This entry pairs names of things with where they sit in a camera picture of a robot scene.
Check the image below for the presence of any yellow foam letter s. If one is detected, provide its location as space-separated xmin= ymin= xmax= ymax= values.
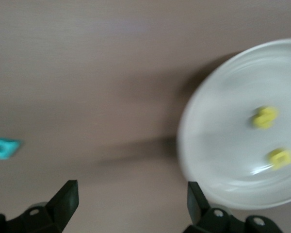
xmin=252 ymin=105 xmax=279 ymax=131

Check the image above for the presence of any beige round plate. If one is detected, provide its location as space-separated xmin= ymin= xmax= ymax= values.
xmin=178 ymin=37 xmax=291 ymax=211

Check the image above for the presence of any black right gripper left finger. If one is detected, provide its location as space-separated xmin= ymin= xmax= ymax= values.
xmin=6 ymin=179 xmax=80 ymax=233

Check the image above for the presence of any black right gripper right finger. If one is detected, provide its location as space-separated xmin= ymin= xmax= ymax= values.
xmin=184 ymin=181 xmax=248 ymax=233

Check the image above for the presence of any teal foam letter p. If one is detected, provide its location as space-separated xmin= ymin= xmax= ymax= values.
xmin=0 ymin=137 xmax=24 ymax=161

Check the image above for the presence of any yellow foam letter u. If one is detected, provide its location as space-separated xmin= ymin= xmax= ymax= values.
xmin=266 ymin=148 xmax=291 ymax=170

